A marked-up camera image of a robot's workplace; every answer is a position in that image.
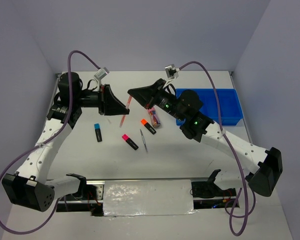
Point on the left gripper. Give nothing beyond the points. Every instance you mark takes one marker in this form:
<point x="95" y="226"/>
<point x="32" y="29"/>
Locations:
<point x="108" y="103"/>

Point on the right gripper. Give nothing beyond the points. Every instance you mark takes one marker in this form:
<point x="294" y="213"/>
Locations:
<point x="147" y="97"/>

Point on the thin grey pen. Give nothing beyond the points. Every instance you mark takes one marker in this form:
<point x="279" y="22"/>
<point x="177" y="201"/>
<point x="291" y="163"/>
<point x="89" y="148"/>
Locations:
<point x="144" y="141"/>

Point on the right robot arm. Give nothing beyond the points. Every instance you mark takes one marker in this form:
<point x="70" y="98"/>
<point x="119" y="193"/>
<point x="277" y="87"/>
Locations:
<point x="264" y="165"/>

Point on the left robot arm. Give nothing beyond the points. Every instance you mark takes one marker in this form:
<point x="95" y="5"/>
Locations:
<point x="29" y="186"/>

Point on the orange cap black highlighter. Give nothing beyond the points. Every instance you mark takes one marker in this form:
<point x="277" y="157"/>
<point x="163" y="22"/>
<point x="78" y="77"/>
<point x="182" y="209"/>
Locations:
<point x="148" y="126"/>

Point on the pink cap black highlighter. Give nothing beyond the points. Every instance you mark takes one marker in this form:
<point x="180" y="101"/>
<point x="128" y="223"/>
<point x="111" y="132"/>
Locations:
<point x="130" y="142"/>

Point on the blue cap black highlighter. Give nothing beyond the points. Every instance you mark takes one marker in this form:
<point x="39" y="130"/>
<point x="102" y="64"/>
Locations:
<point x="98" y="133"/>

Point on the blue plastic sorting bin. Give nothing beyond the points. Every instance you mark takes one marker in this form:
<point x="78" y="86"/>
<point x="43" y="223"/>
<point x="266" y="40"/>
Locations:
<point x="230" y="108"/>

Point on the silver foil sheet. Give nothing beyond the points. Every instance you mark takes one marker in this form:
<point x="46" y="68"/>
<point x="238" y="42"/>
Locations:
<point x="148" y="198"/>

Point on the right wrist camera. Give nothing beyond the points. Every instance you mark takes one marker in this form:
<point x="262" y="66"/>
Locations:
<point x="172" y="72"/>

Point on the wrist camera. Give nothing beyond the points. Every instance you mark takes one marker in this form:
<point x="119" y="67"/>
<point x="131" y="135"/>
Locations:
<point x="101" y="73"/>
<point x="172" y="72"/>

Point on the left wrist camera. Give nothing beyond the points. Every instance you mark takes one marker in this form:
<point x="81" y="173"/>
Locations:
<point x="101" y="73"/>

